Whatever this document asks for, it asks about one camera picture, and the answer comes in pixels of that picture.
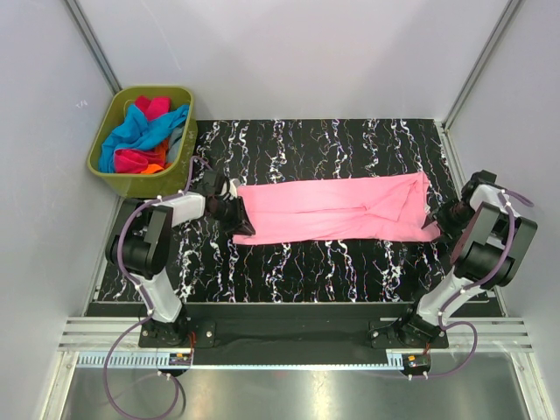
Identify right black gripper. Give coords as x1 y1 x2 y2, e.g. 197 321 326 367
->
423 197 475 244

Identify purple cable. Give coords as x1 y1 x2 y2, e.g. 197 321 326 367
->
102 155 214 418
426 188 536 381

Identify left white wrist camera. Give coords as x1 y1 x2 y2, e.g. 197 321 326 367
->
219 178 241 200

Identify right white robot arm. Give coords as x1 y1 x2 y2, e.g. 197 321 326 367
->
394 171 538 347

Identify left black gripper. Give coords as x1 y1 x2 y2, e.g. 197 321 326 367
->
209 196 256 237

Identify aluminium frame rail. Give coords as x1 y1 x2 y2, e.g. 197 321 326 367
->
59 317 533 353

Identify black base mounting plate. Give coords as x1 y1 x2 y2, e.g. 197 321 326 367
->
85 298 500 367

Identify grey t-shirt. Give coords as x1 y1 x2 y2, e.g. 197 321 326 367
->
166 126 185 164

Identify olive green plastic bin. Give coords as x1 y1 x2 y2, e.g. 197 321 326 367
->
87 85 198 199

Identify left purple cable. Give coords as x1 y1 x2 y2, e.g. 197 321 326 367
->
102 155 214 418

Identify orange t-shirt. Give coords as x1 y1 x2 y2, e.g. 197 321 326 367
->
141 139 169 174

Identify light pink t-shirt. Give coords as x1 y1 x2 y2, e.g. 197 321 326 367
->
234 172 441 245

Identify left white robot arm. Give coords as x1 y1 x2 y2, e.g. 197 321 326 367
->
105 170 256 347

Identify magenta t-shirt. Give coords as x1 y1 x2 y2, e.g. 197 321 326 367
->
114 95 171 174

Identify blue t-shirt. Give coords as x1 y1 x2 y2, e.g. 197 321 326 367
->
98 104 190 173

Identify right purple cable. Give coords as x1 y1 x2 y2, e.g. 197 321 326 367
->
426 188 536 381

